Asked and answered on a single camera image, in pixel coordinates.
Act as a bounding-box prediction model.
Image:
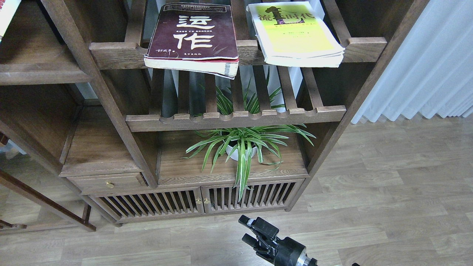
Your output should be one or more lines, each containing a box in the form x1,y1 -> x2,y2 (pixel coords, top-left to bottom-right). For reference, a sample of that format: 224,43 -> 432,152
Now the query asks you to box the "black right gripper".
238,215 -> 317,266

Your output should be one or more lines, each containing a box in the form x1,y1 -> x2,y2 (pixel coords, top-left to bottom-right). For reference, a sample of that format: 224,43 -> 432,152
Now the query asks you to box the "white pleated curtain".
351,0 -> 473,123

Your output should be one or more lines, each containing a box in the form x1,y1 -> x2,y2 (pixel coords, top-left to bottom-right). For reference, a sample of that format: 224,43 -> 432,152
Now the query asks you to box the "dark wooden side frame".
0,135 -> 97,236

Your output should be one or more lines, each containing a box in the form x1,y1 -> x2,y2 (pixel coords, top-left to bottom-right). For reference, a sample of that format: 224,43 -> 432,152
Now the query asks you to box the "green spider plant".
181,66 -> 317,202

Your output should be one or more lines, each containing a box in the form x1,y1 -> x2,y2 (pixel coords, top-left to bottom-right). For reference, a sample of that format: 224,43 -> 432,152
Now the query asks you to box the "yellow green book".
246,1 -> 344,68

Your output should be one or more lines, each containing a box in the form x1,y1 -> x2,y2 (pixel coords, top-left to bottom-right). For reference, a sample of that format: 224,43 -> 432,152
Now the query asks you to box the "dark maroon book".
144,2 -> 239,79

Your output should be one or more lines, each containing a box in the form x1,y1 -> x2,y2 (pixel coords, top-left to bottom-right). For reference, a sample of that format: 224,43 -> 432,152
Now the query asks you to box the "dark wooden bookshelf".
1,0 -> 428,225

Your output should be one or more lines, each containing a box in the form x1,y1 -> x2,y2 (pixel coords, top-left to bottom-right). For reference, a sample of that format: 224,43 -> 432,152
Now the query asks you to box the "white book with colourful picture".
0,0 -> 21,41

